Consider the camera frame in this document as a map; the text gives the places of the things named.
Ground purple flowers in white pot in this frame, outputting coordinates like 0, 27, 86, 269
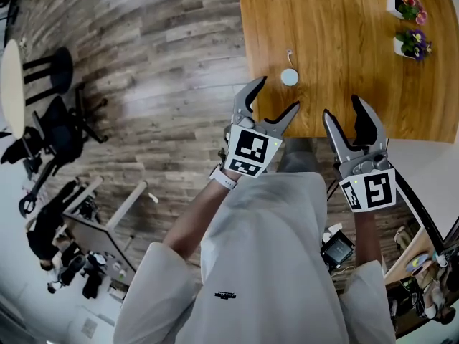
392, 29, 433, 62

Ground black office chair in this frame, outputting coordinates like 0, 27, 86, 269
21, 82, 110, 193

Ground person's left forearm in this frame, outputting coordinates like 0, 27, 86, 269
163, 183, 234, 264

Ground person's gray trousers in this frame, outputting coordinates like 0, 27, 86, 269
278, 137, 320, 174

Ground person's white shirt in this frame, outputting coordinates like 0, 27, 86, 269
113, 171, 397, 344

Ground cluttered wooden table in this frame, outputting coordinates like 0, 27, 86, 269
382, 226, 459, 340

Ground round white tape measure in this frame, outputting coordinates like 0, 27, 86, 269
280, 48, 301, 87

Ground gray desk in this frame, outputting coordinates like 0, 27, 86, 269
62, 176, 150, 282

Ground wooden office table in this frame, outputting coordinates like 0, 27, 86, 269
236, 0, 459, 145

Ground person's right forearm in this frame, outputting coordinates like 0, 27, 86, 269
353, 211, 383, 268

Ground pink flowers in white pot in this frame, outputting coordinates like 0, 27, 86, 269
386, 0, 430, 27

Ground blue plate with banana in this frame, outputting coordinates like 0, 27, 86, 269
407, 252, 430, 274

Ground black device with screen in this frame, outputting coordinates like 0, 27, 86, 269
320, 233, 355, 270

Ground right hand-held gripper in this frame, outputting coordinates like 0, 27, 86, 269
321, 93, 397, 214

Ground white wristband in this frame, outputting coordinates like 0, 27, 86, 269
209, 166, 240, 191

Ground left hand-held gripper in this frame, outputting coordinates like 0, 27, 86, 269
222, 75, 301, 178

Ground round beige table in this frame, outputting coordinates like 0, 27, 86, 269
0, 38, 75, 141

